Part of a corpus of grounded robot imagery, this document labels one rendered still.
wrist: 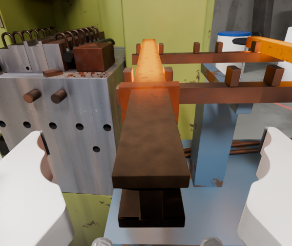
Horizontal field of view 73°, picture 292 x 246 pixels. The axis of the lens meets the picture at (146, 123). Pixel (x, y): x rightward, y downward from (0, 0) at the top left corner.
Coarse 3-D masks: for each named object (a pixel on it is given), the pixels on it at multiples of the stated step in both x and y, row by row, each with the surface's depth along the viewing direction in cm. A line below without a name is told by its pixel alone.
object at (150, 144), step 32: (160, 64) 23; (128, 96) 15; (160, 96) 13; (128, 128) 10; (160, 128) 10; (128, 160) 8; (160, 160) 8; (128, 192) 9; (160, 192) 7; (128, 224) 8; (160, 224) 8
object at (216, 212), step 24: (240, 168) 46; (120, 192) 41; (192, 192) 41; (216, 192) 41; (240, 192) 40; (192, 216) 36; (216, 216) 36; (240, 216) 36; (120, 240) 32; (144, 240) 32; (168, 240) 32; (192, 240) 32; (240, 240) 32
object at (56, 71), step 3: (51, 69) 56; (54, 69) 56; (57, 69) 56; (60, 69) 56; (42, 72) 54; (45, 72) 53; (48, 72) 53; (51, 72) 53; (54, 72) 54; (57, 72) 54; (60, 72) 55; (45, 75) 53; (48, 75) 53; (51, 75) 54; (54, 75) 54
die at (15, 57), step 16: (96, 32) 85; (0, 48) 58; (16, 48) 56; (32, 48) 56; (48, 48) 55; (64, 48) 57; (0, 64) 59; (16, 64) 58; (32, 64) 58; (48, 64) 57; (64, 64) 58
